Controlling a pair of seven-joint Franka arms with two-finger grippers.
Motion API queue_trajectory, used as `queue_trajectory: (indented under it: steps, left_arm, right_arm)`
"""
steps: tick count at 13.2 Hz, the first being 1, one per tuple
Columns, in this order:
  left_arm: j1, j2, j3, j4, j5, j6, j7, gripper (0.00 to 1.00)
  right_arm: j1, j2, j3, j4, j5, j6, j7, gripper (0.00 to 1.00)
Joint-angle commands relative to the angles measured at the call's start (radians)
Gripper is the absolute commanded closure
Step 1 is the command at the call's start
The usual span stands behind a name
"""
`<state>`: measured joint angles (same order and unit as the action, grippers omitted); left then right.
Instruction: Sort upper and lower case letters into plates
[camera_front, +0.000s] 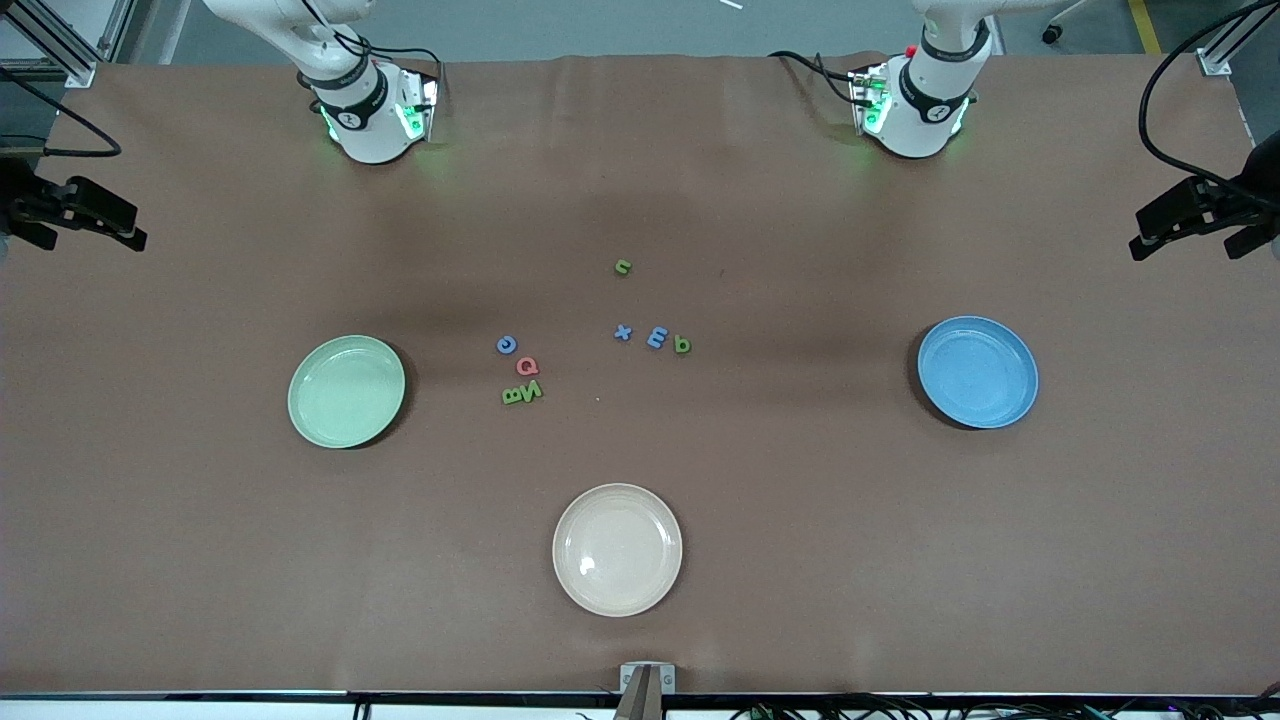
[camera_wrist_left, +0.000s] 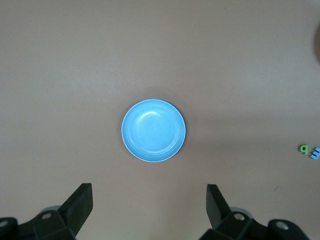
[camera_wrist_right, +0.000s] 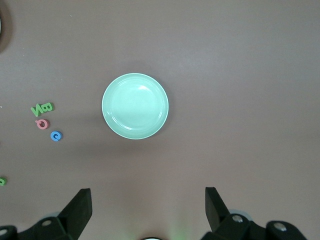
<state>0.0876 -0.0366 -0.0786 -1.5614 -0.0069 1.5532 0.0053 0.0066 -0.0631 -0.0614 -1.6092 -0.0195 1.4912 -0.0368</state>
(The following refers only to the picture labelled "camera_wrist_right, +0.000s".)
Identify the green wooden letter B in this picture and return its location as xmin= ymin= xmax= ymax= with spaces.
xmin=41 ymin=101 xmax=55 ymax=113

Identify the green wooden letter N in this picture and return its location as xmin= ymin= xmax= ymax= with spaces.
xmin=30 ymin=103 xmax=45 ymax=117

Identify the pink wooden letter Q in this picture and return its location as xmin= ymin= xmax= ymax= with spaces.
xmin=35 ymin=119 xmax=50 ymax=130

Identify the blue wooden letter C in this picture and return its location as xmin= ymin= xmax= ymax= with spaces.
xmin=50 ymin=130 xmax=63 ymax=142

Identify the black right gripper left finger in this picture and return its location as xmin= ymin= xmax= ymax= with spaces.
xmin=0 ymin=188 xmax=92 ymax=240

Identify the green round plate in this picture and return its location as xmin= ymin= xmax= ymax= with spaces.
xmin=101 ymin=72 xmax=170 ymax=140

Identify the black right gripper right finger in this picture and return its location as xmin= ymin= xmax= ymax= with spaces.
xmin=199 ymin=186 xmax=307 ymax=240

